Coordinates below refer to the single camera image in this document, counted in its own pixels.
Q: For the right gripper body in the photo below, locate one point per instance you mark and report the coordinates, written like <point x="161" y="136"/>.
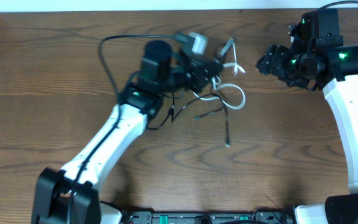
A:
<point x="278" y="62"/>

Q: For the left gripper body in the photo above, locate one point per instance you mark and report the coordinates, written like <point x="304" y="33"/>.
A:
<point x="199" y="72"/>

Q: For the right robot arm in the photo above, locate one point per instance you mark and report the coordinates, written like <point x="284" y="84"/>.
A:
<point x="319" y="60"/>

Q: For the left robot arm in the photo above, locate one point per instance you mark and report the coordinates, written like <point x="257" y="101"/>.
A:
<point x="71" y="194"/>

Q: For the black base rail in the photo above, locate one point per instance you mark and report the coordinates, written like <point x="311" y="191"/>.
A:
<point x="258" y="216"/>

